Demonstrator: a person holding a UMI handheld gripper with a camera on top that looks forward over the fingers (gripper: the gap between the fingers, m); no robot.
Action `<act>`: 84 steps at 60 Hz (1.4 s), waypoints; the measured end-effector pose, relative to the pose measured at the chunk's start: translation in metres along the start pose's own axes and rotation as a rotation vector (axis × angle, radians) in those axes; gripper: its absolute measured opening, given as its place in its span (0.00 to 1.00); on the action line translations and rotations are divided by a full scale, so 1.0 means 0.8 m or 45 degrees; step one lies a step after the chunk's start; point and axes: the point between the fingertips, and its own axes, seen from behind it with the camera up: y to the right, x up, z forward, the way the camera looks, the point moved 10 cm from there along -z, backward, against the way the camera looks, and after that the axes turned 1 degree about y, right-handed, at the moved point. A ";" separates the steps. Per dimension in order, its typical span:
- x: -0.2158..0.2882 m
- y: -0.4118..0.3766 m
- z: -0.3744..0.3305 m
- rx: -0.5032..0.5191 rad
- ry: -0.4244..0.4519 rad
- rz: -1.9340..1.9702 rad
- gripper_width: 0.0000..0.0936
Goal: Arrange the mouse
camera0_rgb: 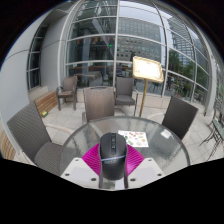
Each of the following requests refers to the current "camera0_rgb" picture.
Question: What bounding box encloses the black computer mouse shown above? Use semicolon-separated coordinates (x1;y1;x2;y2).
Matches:
98;132;129;183

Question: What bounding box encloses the dark metal bistro table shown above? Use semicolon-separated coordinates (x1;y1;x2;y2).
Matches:
199;109;224;161

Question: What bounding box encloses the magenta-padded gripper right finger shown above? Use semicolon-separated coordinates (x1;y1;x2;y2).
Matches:
124;143;165;189

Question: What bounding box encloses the gold-framed menu stand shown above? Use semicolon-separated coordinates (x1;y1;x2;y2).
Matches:
132;55;165;118

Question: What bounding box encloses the wooden slat bench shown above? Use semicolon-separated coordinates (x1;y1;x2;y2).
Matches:
0;129;16;161
34;91;58;118

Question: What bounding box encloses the small white card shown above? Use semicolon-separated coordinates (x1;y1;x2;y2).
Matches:
159;129;173;139

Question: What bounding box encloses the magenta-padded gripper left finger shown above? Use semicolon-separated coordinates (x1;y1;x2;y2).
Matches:
60;143;102;189

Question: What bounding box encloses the colourful printed menu card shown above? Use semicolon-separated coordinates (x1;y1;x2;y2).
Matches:
117;129;150;148

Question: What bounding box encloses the grey wicker chair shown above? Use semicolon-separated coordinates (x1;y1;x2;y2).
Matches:
161;95;199;141
6;100;68;176
81;85;117;126
114;76;139;116
55;75;78;111

